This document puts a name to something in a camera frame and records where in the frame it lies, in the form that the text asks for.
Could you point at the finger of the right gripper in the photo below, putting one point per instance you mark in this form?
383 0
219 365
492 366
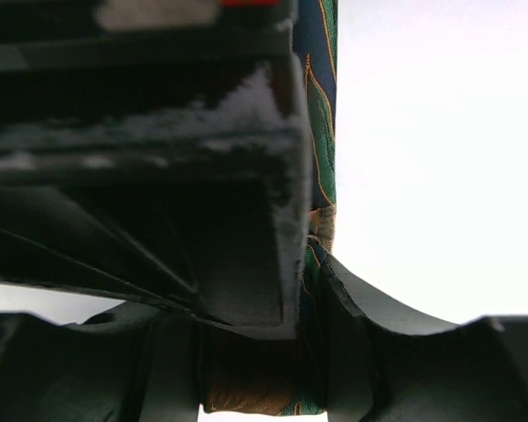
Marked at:
212 225

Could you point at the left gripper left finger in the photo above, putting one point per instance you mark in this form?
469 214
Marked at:
129 363

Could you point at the orange green patterned tie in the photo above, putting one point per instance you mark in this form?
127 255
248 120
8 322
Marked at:
288 378

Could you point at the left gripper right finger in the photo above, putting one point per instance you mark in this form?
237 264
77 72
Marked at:
390 362

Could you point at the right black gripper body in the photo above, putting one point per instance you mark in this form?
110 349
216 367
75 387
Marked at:
150 88

